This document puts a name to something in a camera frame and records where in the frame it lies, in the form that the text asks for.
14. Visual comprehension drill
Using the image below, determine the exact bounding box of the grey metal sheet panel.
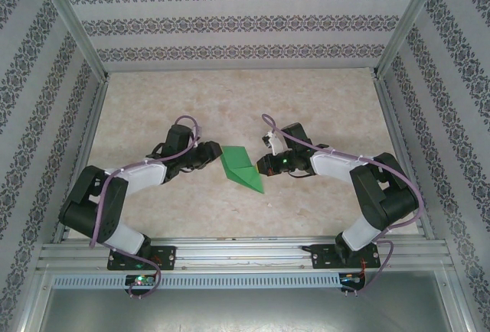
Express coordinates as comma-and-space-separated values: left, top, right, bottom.
38, 288, 466, 332

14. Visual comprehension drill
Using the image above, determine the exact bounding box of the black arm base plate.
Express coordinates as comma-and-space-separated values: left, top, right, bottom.
312, 243, 382, 271
108, 246, 177, 272

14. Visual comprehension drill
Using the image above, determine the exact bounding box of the grey slotted cable duct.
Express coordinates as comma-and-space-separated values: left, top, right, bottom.
51, 272, 367, 289

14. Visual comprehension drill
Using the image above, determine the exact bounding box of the aluminium frame post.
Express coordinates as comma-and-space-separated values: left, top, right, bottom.
373, 0, 449, 80
36, 0, 112, 83

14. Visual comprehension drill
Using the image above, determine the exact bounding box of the aluminium table edge rail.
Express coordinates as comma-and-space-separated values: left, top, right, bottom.
51, 73, 112, 243
373, 73, 436, 239

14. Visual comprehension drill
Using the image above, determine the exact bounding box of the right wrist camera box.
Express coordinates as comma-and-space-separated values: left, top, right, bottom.
262, 129, 285, 156

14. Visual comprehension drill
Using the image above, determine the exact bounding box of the green paper sheet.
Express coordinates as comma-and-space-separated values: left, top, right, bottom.
220, 145, 265, 194

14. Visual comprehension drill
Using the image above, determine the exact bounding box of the long aluminium mounting rail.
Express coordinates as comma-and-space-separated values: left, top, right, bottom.
36, 236, 452, 272

